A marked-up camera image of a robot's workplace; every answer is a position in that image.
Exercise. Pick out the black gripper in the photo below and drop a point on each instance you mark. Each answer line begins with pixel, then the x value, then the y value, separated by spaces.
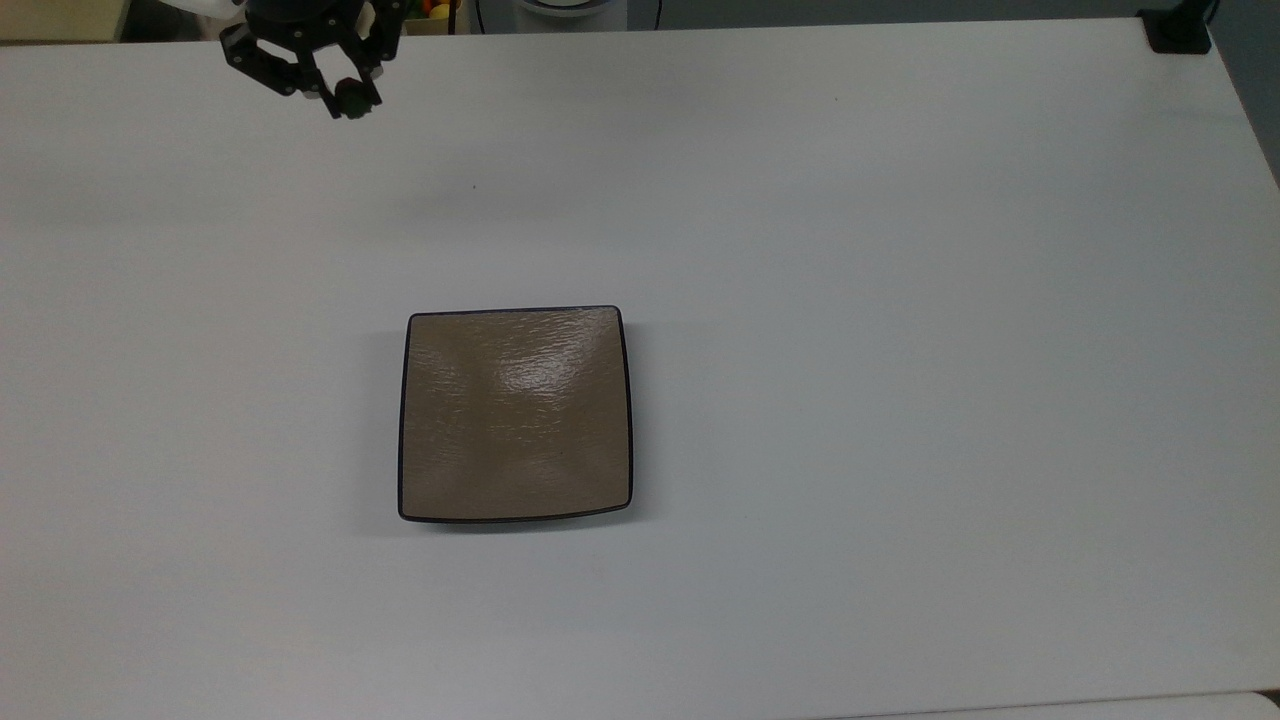
pixel 295 10

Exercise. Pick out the small red strawberry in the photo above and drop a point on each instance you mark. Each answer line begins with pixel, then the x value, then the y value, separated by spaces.
pixel 351 99

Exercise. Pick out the beige cardboard box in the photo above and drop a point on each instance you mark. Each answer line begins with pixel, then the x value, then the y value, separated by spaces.
pixel 60 20

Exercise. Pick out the square brown ceramic plate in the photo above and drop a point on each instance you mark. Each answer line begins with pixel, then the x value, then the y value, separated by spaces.
pixel 515 415

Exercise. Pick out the black table clamp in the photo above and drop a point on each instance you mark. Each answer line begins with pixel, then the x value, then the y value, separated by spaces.
pixel 1178 30

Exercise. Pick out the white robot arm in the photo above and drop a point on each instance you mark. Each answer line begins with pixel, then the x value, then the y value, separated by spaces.
pixel 215 5

